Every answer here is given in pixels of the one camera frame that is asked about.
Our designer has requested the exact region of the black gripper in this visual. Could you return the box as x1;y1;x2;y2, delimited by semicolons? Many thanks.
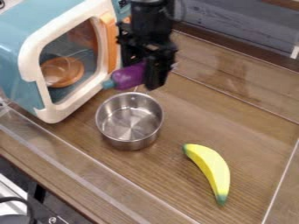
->
116;3;177;91

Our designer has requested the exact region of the purple toy eggplant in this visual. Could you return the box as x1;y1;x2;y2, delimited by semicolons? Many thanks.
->
101;62;145;90

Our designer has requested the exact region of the silver pot with handle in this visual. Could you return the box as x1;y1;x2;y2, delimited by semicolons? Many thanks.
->
94;91;164;151

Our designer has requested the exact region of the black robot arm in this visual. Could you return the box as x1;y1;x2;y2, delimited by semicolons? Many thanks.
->
116;0;177;90

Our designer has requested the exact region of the orange plate inside microwave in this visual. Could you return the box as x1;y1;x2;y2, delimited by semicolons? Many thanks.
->
41;57;84;88

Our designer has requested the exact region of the blue toy microwave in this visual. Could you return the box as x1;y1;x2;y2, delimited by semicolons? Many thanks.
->
0;0;130;123

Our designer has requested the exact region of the yellow toy banana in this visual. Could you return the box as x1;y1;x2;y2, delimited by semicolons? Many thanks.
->
181;143;229;206

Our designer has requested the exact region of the clear acrylic barrier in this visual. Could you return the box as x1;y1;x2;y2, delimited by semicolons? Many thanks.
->
0;99;198;224

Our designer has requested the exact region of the black cable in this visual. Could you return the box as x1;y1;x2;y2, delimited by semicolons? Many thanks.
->
0;197;36;224

